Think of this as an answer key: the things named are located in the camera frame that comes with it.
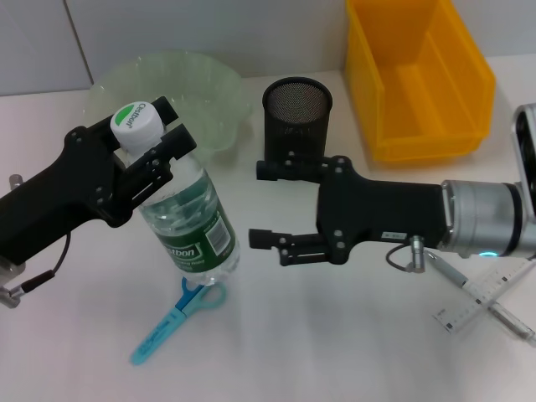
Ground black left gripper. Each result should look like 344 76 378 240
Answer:
0 124 127 269

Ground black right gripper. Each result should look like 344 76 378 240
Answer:
248 151 452 268

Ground clear green-label water bottle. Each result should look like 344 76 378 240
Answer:
110 101 242 288

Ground blue plastic scissors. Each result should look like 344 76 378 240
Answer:
129 276 227 366

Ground pale green glass fruit plate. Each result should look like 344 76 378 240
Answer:
83 49 255 162

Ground silver grey pen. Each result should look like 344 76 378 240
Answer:
425 250 536 341

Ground transparent plastic ruler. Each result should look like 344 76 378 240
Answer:
433 259 536 334

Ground black mesh cup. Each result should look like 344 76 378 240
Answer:
261 77 334 167

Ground yellow plastic storage bin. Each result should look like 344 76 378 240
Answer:
344 0 497 163

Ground left wrist cable with connectors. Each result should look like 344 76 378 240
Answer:
0 174 73 310

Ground right wrist cable with connector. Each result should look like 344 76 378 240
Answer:
384 234 427 272

